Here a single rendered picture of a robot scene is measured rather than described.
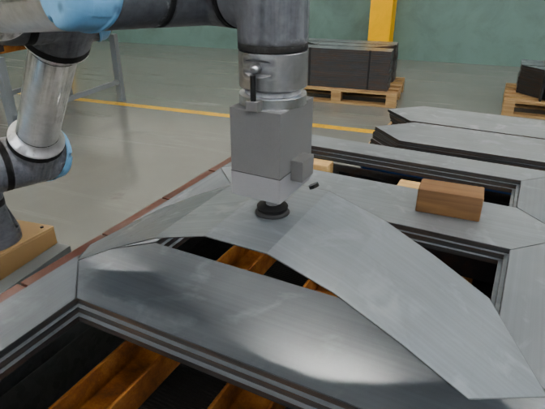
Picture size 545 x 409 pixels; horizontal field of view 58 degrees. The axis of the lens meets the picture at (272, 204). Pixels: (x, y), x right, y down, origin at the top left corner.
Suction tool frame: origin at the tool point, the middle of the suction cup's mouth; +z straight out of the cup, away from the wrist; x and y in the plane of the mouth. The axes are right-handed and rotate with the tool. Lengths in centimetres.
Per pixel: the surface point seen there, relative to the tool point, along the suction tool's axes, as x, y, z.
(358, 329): -11.3, 3.7, 15.6
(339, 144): 18, 73, 16
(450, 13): 100, 708, 36
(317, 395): -10.8, -8.9, 16.2
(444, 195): -14.5, 42.9, 11.3
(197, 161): 179, 219, 101
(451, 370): -24.1, -6.9, 7.6
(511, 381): -29.9, -1.7, 11.0
